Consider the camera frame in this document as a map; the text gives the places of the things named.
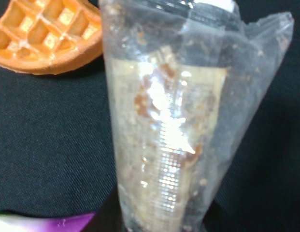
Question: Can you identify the clear snack cake package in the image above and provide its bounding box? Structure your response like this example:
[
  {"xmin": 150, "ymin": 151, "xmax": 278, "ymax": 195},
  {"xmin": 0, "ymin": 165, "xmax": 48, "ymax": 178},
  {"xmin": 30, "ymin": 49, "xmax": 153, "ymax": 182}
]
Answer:
[{"xmin": 99, "ymin": 0, "xmax": 294, "ymax": 232}]

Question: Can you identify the black table cloth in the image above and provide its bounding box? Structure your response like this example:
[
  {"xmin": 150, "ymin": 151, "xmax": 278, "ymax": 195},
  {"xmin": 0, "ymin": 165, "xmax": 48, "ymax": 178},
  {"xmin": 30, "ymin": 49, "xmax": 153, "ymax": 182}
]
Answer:
[{"xmin": 0, "ymin": 0, "xmax": 300, "ymax": 232}]

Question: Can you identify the purple toy eggplant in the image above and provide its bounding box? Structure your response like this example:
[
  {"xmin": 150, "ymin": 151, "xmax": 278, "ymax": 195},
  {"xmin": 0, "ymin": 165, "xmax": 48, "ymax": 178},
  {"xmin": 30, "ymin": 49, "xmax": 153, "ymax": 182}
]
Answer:
[{"xmin": 0, "ymin": 213, "xmax": 95, "ymax": 232}]

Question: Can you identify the orange toy waffle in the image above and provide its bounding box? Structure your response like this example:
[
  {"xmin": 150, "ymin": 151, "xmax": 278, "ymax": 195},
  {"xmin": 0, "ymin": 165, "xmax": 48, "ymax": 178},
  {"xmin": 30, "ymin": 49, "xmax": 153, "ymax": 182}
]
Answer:
[{"xmin": 0, "ymin": 0, "xmax": 103, "ymax": 75}]

